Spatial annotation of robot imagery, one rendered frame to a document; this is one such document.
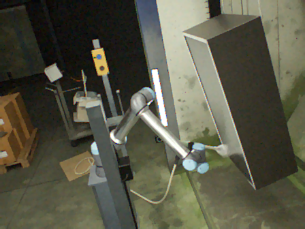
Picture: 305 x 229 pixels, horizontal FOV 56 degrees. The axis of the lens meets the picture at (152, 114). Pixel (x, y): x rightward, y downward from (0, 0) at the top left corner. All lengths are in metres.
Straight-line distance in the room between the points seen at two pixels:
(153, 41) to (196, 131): 1.08
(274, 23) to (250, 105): 1.37
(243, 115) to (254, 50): 0.43
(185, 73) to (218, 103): 0.56
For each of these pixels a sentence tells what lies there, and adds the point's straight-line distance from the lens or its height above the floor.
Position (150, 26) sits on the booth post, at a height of 1.67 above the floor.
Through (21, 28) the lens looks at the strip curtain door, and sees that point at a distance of 12.29.
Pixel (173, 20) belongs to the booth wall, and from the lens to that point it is 2.87.
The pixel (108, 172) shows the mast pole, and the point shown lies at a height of 1.39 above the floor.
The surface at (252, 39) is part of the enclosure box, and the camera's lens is 1.91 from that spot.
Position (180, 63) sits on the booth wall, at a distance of 2.93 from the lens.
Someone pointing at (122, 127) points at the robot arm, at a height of 1.02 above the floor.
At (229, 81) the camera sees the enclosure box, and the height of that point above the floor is 1.35.
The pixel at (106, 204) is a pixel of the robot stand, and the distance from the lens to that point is 2.57.
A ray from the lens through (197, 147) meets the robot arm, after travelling 2.10.
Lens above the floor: 1.92
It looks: 22 degrees down
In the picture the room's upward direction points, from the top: 12 degrees counter-clockwise
